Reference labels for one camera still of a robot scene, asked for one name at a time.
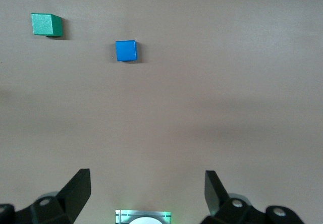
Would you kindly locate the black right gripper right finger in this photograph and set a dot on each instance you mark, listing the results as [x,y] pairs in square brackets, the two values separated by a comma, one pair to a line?
[214,193]

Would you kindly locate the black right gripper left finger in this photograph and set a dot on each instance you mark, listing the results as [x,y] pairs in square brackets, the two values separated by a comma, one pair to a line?
[73,191]

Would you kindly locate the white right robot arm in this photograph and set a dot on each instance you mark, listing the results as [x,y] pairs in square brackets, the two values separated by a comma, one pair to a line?
[146,221]

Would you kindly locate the blue wooden block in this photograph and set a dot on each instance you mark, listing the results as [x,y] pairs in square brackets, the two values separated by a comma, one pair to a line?
[126,51]

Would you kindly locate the green wooden block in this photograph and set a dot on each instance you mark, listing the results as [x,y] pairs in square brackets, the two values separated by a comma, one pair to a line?
[43,24]

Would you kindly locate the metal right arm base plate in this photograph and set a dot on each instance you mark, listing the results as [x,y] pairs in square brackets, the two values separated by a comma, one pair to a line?
[120,217]

